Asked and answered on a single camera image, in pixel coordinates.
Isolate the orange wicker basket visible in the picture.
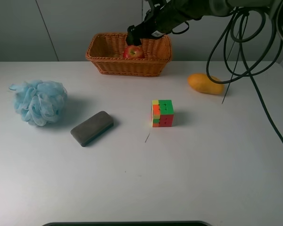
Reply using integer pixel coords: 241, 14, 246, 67
85, 32, 172, 77

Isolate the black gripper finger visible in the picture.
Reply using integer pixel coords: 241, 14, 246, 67
126, 25, 142, 46

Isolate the yellow mango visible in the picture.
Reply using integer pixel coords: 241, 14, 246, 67
187, 73, 225, 95

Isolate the blue mesh bath loofah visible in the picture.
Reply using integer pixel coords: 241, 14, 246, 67
9, 80, 67, 127

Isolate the grey whiteboard eraser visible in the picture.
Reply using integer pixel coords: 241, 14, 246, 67
70, 111, 114, 147

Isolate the black cloth-covered gripper body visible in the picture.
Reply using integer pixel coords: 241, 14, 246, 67
136, 4, 186, 39

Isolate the black cloth-covered robot arm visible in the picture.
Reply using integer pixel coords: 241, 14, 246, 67
126, 0, 283, 46

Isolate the red apple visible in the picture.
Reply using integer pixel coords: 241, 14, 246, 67
123, 45, 145, 59

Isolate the black looped cable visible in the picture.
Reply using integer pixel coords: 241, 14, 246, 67
206, 6, 283, 160

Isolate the colourful puzzle cube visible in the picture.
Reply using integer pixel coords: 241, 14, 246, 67
151, 100, 174, 128

